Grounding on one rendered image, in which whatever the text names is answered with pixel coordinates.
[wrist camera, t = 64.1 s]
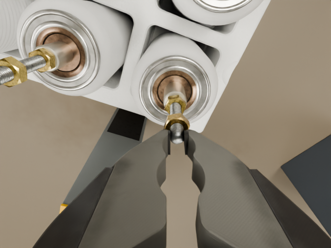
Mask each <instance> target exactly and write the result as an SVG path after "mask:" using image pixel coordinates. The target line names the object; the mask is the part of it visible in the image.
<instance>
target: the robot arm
mask: <svg viewBox="0 0 331 248"><path fill-rule="evenodd" d="M184 149H185V155H188V157H189V158H190V160H191V161H192V163H193V168H192V180H193V182H194V183H195V184H196V185H197V187H198V188H199V190H200V195H199V197H198V205H197V215H196V235H197V244H198V248H331V238H330V237H329V236H328V235H327V234H326V233H325V232H324V231H323V230H322V229H321V228H320V227H319V226H318V225H317V224H316V223H315V222H314V221H313V220H312V219H311V218H310V217H309V216H308V215H307V214H306V213H305V212H304V211H302V210H301V209H300V208H299V207H298V206H297V205H296V204H295V203H294V202H293V201H291V200H290V199H289V198H288V197H287V196H286V195H285V194H284V193H283V192H281V191H280V190H279V189H278V188H277V187H276V186H275V185H274V184H273V183H272V182H270V181H269V180H268V179H267V178H266V177H265V176H264V175H263V174H262V173H261V172H259V171H258V170H257V169H249V168H248V167H247V166H246V165H245V164H244V163H243V162H242V161H241V160H240V159H238V158H237V157H236V156H235V155H233V154H232V153H231V152H229V151H228V150H226V149H225V148H223V147H222V146H220V145H218V144H217V143H215V142H213V141H212V140H210V139H208V138H206V137H205V136H203V135H201V134H200V133H198V132H196V131H194V130H191V129H187V130H184ZM168 155H170V130H167V129H163V130H161V131H159V132H158V133H156V134H155V135H153V136H151V137H150V138H148V139H146V140H145V141H143V142H142V143H140V144H138V145H137V146H135V147H134V148H132V149H131V150H129V151H128V152H126V153H125V154H124V155H123V156H122V157H121V158H120V159H119V160H118V161H117V162H116V163H115V164H114V165H113V166H112V167H106V168H104V169H103V170H102V171H101V172H100V173H99V174H98V175H97V176H96V177H95V178H94V179H93V180H92V181H91V182H90V183H89V184H88V185H87V186H86V187H85V188H84V189H83V190H82V191H81V192H80V193H79V194H78V195H77V196H76V197H75V198H74V199H73V201H72V202H71V203H70V204H69V205H68V206H67V207H66V208H65V209H64V210H63V211H62V212H61V213H60V214H59V215H58V216H57V217H56V218H55V219H54V220H53V221H52V223H51V224H50V225H49V226H48V227H47V229H46V230H45V231H44V232H43V234H42V235H41V236H40V238H39V239H38V240H37V242H36V243H35V245H34V246H33V248H166V226H167V222H166V195H165V194H164V193H163V191H162V190H161V188H160V187H161V186H162V184H163V183H164V181H165V180H166V158H167V156H168Z"/></svg>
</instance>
